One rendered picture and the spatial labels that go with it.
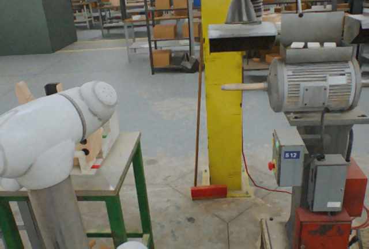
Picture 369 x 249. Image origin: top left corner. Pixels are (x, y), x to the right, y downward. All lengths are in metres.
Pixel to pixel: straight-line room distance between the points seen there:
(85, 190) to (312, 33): 1.25
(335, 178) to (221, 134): 1.22
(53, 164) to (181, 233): 1.95
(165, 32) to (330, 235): 5.09
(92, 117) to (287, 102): 0.99
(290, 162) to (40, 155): 0.99
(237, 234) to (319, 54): 1.51
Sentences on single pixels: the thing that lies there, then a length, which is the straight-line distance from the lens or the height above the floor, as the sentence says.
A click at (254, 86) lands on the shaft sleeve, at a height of 1.25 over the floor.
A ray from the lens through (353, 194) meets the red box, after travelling 1.94.
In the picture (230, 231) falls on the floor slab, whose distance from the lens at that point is 2.65.
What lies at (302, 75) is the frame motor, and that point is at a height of 1.32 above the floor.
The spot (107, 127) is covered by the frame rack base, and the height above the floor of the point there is 1.04.
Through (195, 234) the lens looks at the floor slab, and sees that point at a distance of 2.64.
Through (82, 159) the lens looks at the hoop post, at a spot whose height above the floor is 1.01.
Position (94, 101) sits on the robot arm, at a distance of 0.81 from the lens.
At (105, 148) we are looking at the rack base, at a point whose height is 0.97.
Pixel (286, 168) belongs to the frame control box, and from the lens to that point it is 1.46.
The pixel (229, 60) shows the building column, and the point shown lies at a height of 1.16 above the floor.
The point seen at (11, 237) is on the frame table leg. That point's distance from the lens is 1.94.
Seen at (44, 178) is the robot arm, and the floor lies 1.39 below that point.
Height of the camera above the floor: 1.78
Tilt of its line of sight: 23 degrees down
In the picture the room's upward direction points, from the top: 4 degrees counter-clockwise
